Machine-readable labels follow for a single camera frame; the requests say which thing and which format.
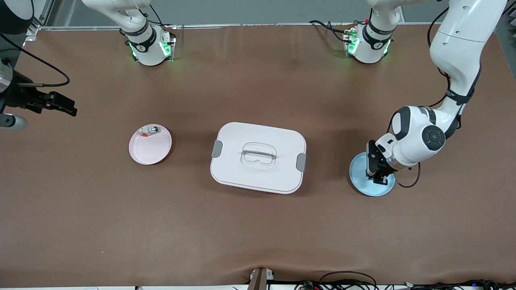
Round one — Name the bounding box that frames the black right base cable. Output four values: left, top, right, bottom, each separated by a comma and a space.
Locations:
139, 4, 164, 27

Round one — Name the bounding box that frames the aluminium frame profile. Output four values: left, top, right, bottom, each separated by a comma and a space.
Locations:
24, 0, 56, 41

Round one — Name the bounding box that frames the black left base cable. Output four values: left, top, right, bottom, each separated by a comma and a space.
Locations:
308, 19, 347, 43

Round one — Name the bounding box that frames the black cable bundle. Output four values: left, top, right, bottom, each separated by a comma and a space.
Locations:
403, 279, 516, 290

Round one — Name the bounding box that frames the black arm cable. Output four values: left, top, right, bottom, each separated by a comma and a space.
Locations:
0, 33, 71, 87
393, 7, 482, 189

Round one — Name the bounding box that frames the black base cable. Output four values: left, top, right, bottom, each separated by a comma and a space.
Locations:
139, 4, 164, 27
308, 19, 347, 43

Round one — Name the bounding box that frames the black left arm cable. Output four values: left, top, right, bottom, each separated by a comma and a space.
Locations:
393, 7, 482, 189

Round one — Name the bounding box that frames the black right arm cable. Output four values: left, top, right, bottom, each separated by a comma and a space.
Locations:
0, 33, 71, 87

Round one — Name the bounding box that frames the light blue round plate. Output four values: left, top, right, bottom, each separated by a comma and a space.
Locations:
349, 153, 396, 197

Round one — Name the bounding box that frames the grey table edge bracket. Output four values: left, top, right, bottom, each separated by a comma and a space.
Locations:
247, 267, 275, 290

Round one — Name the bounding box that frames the white lidded storage box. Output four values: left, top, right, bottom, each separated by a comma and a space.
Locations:
210, 122, 307, 195

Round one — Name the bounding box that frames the pink round plate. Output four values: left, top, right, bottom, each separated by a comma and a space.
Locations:
129, 124, 173, 166

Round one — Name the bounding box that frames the black cable loop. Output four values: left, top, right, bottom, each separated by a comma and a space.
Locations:
320, 271, 378, 290

